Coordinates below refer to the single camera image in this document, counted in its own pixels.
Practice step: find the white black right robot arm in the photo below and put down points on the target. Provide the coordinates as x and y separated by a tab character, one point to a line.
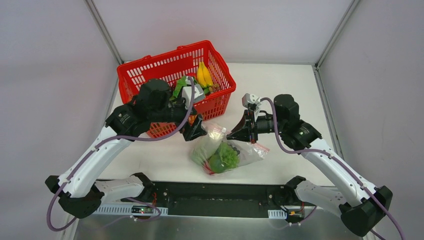
359	203

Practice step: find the yellow banana bunch back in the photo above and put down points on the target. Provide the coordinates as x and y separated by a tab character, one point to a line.
203	76

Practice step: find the green lettuce leaf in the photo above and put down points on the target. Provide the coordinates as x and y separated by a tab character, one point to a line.
184	81

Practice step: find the green mango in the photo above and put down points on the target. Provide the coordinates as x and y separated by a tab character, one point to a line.
218	163

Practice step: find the green grape bunch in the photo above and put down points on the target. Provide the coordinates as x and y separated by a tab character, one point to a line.
230	153

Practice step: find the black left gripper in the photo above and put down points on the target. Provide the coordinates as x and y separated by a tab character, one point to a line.
190	120

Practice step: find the clear zip top bag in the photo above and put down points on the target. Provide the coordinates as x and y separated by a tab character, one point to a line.
248	153

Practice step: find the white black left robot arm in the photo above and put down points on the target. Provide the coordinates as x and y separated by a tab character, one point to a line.
80	192

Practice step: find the red plastic shopping basket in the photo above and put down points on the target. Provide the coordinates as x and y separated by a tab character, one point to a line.
170	67

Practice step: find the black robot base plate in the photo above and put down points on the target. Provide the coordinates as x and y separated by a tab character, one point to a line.
224	200

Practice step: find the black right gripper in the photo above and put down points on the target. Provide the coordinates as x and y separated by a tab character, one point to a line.
250	124

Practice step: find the red apple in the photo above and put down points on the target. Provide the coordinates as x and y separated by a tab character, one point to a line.
208	170

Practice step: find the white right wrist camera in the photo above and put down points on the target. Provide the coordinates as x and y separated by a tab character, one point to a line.
251	101

